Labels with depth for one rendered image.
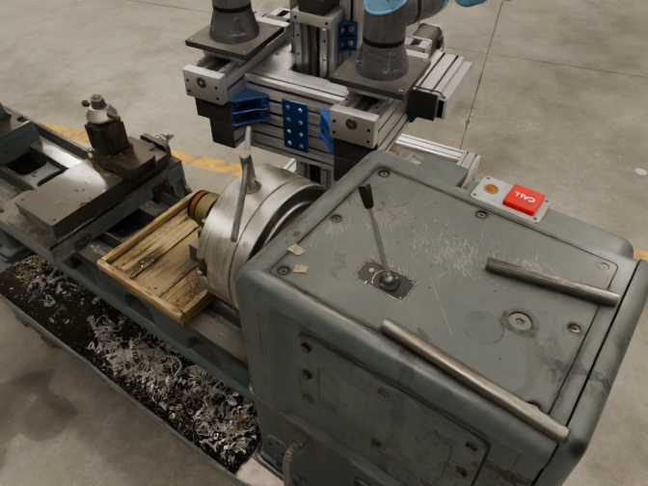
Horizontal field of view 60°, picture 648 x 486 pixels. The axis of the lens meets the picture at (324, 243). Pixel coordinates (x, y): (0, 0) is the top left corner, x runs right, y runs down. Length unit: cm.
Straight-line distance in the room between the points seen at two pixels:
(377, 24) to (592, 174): 216
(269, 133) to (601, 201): 199
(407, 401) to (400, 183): 42
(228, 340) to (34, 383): 132
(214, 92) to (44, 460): 141
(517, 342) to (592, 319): 13
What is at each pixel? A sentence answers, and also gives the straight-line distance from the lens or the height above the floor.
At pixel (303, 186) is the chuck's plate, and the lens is 112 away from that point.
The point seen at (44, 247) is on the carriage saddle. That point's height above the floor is 92.
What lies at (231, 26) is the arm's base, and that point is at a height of 121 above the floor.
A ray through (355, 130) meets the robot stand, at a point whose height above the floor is 107.
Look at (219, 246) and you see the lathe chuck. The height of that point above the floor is 117.
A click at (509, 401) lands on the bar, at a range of 80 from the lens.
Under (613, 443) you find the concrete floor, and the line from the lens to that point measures 239.
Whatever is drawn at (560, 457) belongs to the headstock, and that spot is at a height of 122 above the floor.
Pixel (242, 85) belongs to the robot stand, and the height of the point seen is 104.
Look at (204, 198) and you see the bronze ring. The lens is 129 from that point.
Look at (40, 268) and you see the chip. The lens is 210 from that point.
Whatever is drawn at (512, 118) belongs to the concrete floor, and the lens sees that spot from 382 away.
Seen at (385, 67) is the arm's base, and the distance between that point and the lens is 161.
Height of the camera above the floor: 194
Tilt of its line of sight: 45 degrees down
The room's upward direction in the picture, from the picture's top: straight up
